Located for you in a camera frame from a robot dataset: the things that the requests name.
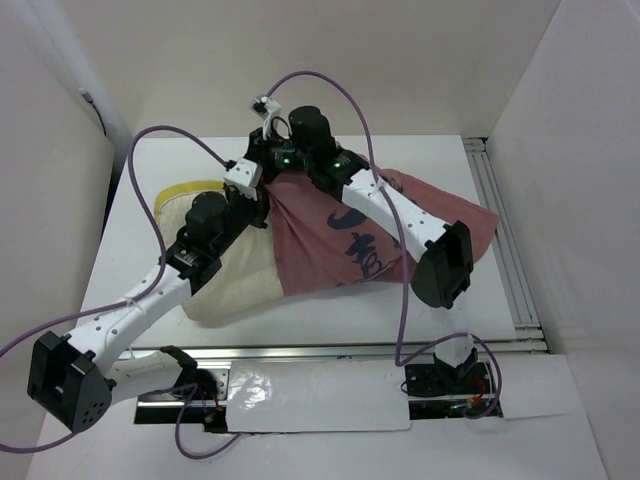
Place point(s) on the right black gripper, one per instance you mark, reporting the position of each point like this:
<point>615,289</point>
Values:
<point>257,152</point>

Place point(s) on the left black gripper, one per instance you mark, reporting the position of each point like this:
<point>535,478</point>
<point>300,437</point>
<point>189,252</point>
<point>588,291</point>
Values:
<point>260,208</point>

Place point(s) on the cream yellow pillow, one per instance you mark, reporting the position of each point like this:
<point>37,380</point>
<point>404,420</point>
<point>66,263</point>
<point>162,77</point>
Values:
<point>248,278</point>

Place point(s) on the red printed pillowcase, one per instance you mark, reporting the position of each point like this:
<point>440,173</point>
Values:
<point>320,243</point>

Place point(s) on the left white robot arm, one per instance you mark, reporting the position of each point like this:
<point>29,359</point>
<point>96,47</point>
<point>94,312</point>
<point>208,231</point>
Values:
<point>75,376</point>

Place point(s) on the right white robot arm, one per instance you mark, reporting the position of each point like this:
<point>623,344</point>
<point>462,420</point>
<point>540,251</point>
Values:
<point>442,251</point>

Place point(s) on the white cover plate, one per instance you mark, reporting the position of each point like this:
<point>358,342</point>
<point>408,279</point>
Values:
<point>317,396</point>

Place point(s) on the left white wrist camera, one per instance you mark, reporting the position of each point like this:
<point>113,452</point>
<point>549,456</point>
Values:
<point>244,177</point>

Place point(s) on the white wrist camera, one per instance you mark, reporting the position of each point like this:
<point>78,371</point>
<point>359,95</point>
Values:
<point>267,109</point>
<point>244,177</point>

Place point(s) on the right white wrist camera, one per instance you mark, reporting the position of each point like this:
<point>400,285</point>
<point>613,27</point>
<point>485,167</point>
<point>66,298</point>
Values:
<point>267,109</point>

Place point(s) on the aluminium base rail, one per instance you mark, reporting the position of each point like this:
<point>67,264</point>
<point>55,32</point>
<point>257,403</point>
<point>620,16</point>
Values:
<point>432,389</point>

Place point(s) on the aluminium side frame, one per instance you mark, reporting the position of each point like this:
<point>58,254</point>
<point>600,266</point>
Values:
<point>530,335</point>

